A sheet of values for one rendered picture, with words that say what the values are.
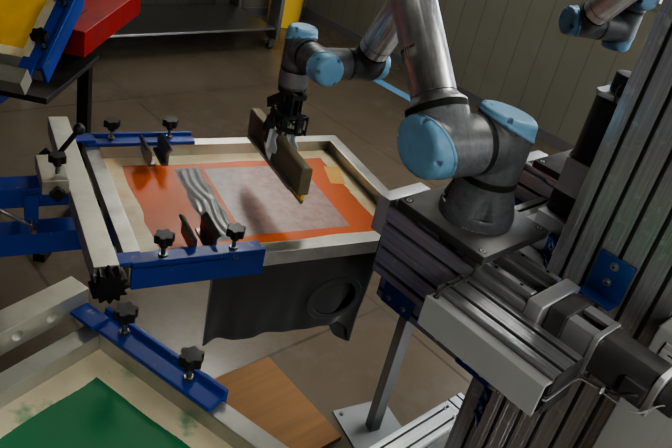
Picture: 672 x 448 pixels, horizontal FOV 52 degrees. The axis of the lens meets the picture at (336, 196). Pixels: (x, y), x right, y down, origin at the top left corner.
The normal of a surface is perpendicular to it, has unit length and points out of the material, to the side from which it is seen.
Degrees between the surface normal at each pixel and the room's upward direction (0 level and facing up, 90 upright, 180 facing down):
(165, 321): 0
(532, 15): 90
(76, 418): 0
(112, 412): 0
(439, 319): 90
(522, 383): 90
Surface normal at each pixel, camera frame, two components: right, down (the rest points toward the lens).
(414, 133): -0.82, 0.22
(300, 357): 0.20, -0.85
